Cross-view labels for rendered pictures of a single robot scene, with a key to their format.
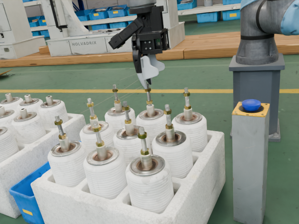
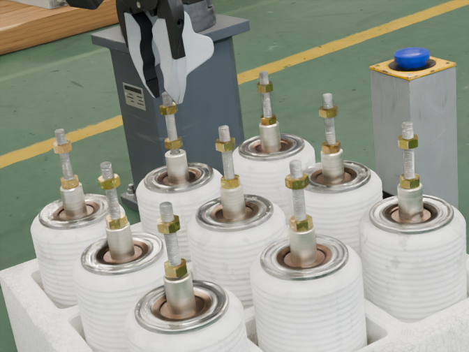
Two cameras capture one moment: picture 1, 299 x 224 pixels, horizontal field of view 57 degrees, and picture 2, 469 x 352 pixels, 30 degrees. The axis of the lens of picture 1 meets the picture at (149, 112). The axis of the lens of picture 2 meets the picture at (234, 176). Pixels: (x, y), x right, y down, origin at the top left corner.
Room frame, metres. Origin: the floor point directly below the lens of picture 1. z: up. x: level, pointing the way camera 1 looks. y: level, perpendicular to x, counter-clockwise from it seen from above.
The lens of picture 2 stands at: (0.26, 0.71, 0.61)
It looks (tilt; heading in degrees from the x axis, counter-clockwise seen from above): 23 degrees down; 300
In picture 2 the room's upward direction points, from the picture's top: 7 degrees counter-clockwise
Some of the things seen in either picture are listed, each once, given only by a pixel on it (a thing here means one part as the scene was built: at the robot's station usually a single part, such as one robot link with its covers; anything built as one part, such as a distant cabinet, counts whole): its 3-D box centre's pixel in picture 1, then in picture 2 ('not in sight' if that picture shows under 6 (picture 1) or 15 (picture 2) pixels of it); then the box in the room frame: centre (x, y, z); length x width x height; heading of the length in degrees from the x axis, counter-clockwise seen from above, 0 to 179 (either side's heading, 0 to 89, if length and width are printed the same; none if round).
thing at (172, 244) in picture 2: (60, 130); (172, 247); (0.61, 0.22, 0.30); 0.01 x 0.01 x 0.08
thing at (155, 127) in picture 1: (155, 141); (190, 253); (0.75, 0.00, 0.16); 0.10 x 0.10 x 0.18
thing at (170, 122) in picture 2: (148, 96); (171, 127); (0.75, 0.00, 0.31); 0.01 x 0.01 x 0.08
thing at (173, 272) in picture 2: (62, 136); (175, 267); (0.61, 0.22, 0.29); 0.02 x 0.02 x 0.01; 63
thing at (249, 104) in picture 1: (251, 106); (412, 59); (0.56, -0.23, 0.32); 0.04 x 0.04 x 0.02
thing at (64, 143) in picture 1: (64, 144); (179, 292); (0.61, 0.22, 0.26); 0.02 x 0.02 x 0.03
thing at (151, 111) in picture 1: (151, 110); (177, 167); (0.75, 0.00, 0.26); 0.02 x 0.02 x 0.03
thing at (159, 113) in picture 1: (151, 114); (179, 178); (0.75, 0.00, 0.25); 0.08 x 0.08 x 0.01
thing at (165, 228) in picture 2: (58, 122); (168, 223); (0.61, 0.22, 0.33); 0.02 x 0.02 x 0.01; 63
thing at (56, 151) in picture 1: (66, 148); (181, 306); (0.61, 0.22, 0.25); 0.08 x 0.08 x 0.01
